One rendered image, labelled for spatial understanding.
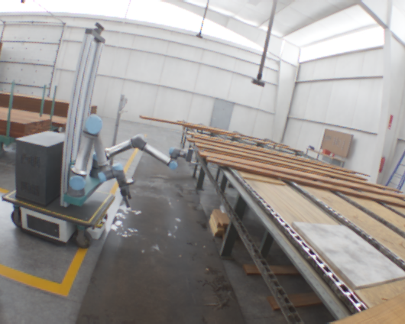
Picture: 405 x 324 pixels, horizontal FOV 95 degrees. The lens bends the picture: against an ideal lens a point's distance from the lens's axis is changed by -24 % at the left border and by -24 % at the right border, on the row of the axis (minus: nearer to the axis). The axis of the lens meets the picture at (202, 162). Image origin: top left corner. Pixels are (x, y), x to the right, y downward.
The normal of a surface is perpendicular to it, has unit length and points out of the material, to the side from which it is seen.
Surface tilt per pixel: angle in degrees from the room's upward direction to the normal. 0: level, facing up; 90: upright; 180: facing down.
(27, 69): 90
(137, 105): 90
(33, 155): 90
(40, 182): 90
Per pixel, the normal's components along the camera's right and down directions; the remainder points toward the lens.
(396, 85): 0.14, 0.24
